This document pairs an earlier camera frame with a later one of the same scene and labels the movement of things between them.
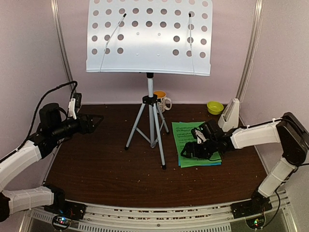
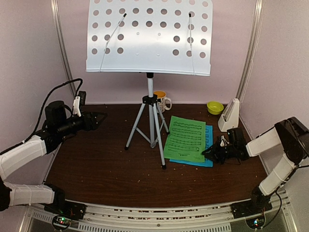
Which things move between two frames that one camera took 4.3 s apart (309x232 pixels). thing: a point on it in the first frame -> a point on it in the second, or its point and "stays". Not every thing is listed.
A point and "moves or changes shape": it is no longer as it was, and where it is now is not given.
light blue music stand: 150,37 stays
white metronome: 230,118 stays
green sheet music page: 183,135 moves or changes shape
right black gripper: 195,152 -> 216,157
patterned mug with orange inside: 161,99 stays
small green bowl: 214,107 stays
